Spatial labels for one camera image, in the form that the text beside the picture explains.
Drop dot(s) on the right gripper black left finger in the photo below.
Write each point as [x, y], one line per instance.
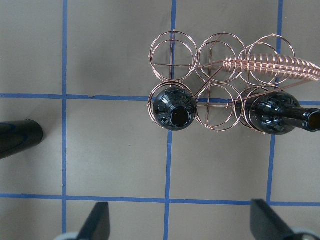
[97, 225]

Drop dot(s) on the copper wire bottle basket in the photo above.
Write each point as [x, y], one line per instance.
[221, 78]

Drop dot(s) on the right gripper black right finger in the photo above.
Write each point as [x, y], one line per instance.
[265, 224]

